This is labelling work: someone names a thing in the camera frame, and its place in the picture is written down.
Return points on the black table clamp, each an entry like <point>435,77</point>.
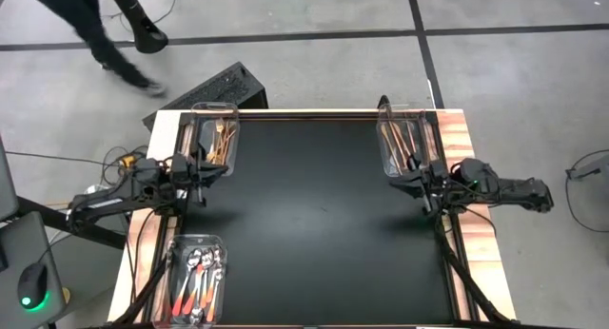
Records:
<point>384,102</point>

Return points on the gold knife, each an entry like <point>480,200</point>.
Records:
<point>405,139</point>
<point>388,146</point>
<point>399,146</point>
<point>413,139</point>

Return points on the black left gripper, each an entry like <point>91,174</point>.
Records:
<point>188,174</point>

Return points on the grey desk pad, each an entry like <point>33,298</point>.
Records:
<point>24,238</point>

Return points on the grey laptop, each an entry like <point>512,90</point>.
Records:
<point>5,186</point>

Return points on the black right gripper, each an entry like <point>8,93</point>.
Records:
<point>435,184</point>

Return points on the black desk bar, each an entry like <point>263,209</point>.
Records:
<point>71,222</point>

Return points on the black computer mouse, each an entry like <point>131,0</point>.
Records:
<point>32,284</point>

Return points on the grey stand foot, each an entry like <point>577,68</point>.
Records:
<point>590,169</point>

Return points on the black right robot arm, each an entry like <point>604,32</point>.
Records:
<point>504,188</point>

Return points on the person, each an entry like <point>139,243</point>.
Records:
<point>102,48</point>

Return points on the clear plastic bin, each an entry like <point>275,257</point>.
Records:
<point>173,272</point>
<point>202,129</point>
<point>404,112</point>

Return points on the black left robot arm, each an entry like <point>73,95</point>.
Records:
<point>119,200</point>

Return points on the black computer tower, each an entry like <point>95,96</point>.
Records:
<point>214,89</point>

